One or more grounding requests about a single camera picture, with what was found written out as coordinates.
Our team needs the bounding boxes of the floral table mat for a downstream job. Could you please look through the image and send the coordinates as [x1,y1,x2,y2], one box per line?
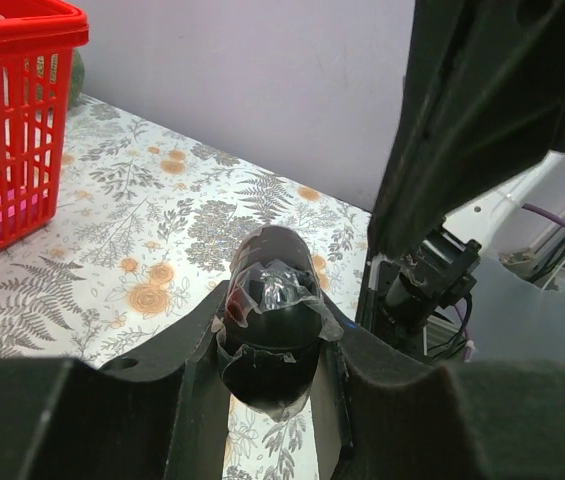
[0,97,369,366]

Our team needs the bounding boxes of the red plastic shopping basket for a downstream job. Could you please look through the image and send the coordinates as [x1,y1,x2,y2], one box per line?
[0,1,89,250]

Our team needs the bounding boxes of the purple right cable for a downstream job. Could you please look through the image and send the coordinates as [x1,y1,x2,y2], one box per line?
[451,202,565,361]

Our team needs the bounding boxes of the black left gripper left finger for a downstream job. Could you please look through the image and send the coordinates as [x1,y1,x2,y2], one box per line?
[0,284,227,479]

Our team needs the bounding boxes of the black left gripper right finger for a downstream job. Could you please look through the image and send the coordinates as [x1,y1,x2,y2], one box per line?
[321,312,565,479]

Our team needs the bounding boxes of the green round melon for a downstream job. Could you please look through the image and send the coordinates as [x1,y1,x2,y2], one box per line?
[68,49,85,108]

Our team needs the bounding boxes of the taped black charging case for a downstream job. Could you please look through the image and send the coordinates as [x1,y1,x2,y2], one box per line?
[212,225,343,422]

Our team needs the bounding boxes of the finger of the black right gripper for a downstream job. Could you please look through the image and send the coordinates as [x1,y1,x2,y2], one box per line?
[368,0,565,259]

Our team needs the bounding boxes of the pink package in basket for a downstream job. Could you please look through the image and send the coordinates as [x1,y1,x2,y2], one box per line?
[0,194,39,240]

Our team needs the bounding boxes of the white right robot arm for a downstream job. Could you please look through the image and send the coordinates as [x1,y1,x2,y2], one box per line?
[368,1,565,259]

